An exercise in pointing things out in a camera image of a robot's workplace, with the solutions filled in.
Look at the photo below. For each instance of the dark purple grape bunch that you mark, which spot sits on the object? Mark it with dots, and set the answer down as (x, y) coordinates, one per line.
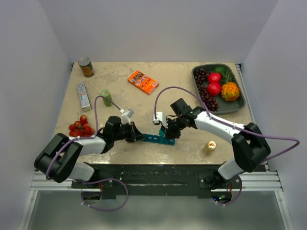
(200, 77)

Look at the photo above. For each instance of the tin can fruit label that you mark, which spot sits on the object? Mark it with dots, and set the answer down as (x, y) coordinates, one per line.
(86, 66)

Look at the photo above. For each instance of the orange spiky kiwano fruit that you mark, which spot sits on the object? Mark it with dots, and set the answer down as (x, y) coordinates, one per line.
(230, 92)

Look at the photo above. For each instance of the green cylindrical container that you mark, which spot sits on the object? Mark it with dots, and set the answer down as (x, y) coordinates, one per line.
(107, 97)

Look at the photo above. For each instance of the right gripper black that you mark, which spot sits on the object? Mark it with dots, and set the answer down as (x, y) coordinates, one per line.
(169, 133)

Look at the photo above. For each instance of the clear pill bottle yellow capsules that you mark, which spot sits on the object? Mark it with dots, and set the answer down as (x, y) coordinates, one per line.
(209, 148)

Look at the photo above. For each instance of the red pomegranate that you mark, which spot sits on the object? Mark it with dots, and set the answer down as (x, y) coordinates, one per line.
(214, 77)
(214, 89)

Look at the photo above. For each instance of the dark grey fruit tray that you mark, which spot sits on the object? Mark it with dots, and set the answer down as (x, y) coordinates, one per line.
(224, 106)

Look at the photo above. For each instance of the aluminium frame rail right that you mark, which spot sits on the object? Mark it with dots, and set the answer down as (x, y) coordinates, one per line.
(239, 71)

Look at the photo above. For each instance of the aluminium frame rail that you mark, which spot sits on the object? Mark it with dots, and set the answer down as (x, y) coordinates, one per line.
(239, 71)
(255, 181)

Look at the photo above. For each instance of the aluminium frame rail front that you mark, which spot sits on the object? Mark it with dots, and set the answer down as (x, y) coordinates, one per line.
(255, 181)

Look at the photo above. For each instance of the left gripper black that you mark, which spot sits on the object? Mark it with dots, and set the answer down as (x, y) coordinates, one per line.
(133, 138)

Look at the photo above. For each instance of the lower red pomegranate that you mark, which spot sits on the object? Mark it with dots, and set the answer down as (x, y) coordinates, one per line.
(214, 89)

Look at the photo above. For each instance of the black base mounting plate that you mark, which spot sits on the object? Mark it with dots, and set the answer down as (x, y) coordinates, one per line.
(197, 180)

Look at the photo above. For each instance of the teal weekly pill organizer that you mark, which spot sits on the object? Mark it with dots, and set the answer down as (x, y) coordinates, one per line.
(159, 139)

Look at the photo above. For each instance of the red cherry bunch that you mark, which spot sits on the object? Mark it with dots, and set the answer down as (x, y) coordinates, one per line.
(81, 128)

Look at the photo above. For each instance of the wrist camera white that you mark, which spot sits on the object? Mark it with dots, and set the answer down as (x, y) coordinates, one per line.
(159, 118)
(126, 116)

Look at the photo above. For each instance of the upper red pomegranate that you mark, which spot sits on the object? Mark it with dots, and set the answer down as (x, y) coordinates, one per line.
(214, 77)

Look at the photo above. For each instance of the silver toothpaste box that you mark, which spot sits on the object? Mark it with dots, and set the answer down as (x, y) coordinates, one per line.
(83, 96)

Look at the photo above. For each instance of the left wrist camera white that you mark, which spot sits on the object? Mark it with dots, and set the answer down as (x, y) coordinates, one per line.
(126, 116)

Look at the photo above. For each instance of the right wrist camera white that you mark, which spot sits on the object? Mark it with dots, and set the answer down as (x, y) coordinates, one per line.
(159, 118)

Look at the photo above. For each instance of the orange cardboard box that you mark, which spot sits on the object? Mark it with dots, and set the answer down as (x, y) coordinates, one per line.
(143, 82)

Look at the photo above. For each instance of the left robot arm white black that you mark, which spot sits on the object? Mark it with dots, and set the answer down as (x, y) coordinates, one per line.
(58, 160)

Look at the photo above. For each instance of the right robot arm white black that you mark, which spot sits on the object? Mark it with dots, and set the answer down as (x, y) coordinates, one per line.
(249, 145)

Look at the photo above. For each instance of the green lime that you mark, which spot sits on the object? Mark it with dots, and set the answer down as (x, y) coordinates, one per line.
(220, 69)

